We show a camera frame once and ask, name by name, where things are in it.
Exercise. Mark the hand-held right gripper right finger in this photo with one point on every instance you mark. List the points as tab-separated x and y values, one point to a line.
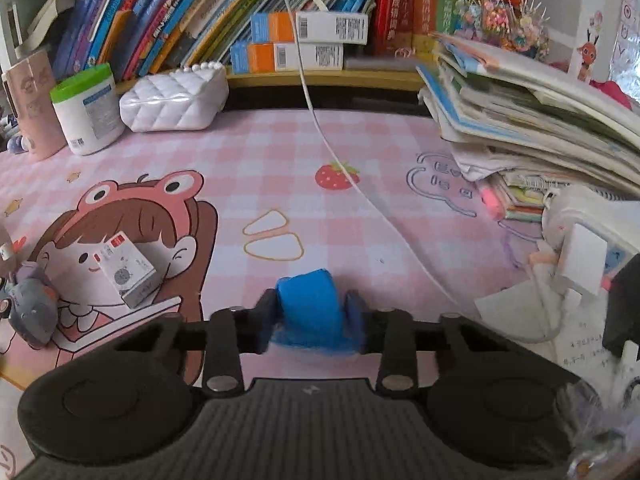
354	321

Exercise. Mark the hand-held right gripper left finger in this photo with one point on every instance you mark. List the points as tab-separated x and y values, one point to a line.
266	322

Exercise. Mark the blue tape roll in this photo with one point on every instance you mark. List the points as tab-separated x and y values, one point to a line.
311	305

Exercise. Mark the pink checked cartoon desk mat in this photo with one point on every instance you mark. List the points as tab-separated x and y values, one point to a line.
300	200

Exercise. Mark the small white carton box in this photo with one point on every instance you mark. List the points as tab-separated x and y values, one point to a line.
125	267

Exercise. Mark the pink highlighter pen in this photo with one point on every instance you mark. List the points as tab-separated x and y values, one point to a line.
491	202

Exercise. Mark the white printed paper sheet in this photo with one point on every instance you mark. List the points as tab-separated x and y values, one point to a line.
575	330

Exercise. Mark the grey plush toy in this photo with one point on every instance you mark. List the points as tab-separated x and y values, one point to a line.
32	305

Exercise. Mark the white plug adapter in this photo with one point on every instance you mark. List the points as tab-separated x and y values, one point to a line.
582	260

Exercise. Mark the wooden bookshelf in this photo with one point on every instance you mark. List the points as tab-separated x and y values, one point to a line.
350	79

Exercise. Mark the white quilted purse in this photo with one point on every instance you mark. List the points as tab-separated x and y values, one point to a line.
172	97

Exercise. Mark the white power strip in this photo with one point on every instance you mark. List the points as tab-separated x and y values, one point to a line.
585	205

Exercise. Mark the black box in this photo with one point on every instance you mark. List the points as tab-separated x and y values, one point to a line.
622	305

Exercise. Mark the stack of books and notebooks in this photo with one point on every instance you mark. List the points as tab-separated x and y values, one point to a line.
525	110

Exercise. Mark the white jar with green lid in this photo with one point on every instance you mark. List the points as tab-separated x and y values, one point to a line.
90	110

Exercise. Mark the row of red books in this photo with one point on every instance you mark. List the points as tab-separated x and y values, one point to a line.
400	15

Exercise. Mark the pink cartoon cup box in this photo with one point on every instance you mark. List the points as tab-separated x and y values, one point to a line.
35	105

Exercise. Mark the row of colourful books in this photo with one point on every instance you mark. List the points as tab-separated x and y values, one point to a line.
165	15

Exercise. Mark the deer cartoon card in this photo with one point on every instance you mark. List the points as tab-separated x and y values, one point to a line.
592	45

